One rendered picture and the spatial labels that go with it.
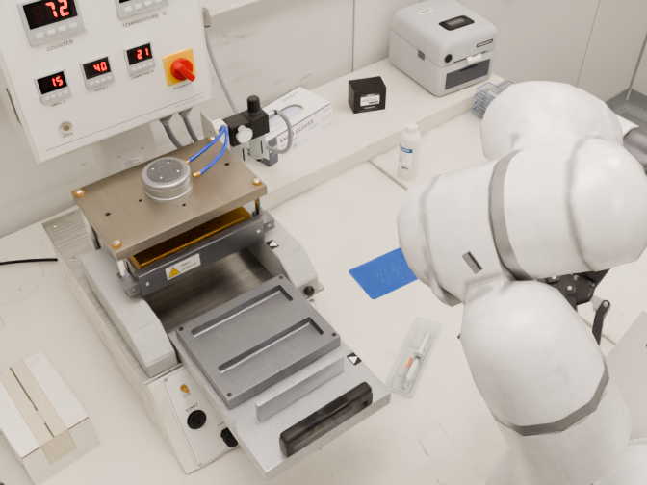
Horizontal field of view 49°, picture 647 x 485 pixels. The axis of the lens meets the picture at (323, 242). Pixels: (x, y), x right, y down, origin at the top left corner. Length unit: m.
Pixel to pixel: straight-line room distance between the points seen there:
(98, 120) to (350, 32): 0.99
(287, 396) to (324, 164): 0.82
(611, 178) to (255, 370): 0.67
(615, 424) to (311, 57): 1.51
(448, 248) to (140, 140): 0.83
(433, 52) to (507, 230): 1.39
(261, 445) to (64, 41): 0.66
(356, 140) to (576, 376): 1.29
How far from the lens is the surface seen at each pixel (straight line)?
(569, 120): 0.67
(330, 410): 1.02
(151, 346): 1.15
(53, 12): 1.15
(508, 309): 0.59
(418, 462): 1.28
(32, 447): 1.28
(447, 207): 0.62
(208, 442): 1.27
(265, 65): 1.92
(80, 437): 1.31
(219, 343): 1.12
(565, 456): 0.66
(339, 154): 1.78
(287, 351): 1.12
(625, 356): 1.16
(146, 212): 1.18
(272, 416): 1.06
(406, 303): 1.49
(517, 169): 0.60
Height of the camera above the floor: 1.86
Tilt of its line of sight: 44 degrees down
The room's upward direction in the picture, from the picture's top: 1 degrees counter-clockwise
